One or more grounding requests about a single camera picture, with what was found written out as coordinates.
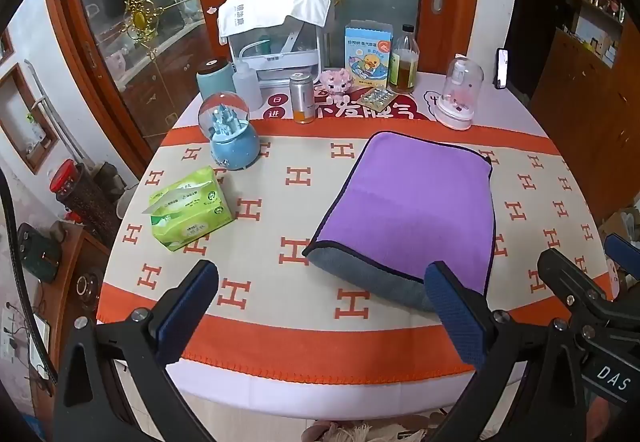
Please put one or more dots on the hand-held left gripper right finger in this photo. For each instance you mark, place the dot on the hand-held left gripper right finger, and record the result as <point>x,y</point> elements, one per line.
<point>457,317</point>

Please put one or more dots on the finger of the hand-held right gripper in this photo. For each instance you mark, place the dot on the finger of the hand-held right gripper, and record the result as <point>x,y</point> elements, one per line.
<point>570,279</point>
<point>625,254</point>

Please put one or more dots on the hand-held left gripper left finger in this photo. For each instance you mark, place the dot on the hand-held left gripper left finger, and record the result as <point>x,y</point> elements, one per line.
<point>187,312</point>

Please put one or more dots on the purple and grey towel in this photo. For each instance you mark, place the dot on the purple and grey towel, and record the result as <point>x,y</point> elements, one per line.
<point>415,202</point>

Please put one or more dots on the green tissue pack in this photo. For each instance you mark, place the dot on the green tissue pack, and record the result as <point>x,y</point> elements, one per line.
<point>195,212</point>

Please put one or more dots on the small wooden side cabinet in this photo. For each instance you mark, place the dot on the small wooden side cabinet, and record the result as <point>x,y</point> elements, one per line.
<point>65,272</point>

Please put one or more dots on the orange patterned blanket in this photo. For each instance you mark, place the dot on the orange patterned blanket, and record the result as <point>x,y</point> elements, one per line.
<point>280,202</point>

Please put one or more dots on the brown wooden cabinet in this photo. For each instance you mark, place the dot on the brown wooden cabinet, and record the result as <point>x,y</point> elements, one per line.
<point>580,112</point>

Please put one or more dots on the red lid jar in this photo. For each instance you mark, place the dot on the red lid jar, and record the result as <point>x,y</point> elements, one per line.
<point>82,197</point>

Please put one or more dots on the blue snow globe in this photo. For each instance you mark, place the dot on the blue snow globe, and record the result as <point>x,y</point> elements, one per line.
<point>232,144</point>

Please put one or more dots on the glass dome ornament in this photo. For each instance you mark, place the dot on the glass dome ornament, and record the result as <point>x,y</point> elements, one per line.
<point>457,92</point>

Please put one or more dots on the black smartphone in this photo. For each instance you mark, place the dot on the black smartphone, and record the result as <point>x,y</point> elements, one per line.
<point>501,69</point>

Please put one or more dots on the teal lidded cup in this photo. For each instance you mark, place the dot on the teal lidded cup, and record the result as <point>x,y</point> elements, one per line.
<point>215,82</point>

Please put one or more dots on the white squeeze bottle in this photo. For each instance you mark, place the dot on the white squeeze bottle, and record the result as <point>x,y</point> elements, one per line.
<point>248,87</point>

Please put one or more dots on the silver blister pack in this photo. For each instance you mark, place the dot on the silver blister pack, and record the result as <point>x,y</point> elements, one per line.
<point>377,97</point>

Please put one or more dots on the silver can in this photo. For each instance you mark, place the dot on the silver can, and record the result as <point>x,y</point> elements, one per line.
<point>301,97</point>

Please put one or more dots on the glass oil bottle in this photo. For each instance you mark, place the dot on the glass oil bottle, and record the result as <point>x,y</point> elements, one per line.
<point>404,67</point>

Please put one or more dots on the pink block toy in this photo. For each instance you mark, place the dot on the pink block toy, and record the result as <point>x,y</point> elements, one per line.
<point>336,81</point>

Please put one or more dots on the white countertop appliance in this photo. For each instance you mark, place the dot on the white countertop appliance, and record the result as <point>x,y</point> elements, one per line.
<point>280,57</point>

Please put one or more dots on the blue duck print box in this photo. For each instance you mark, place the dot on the blue duck print box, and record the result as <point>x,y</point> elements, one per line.
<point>367,54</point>

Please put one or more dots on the white cloth bag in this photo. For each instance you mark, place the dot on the white cloth bag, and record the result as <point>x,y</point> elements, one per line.
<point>270,7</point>

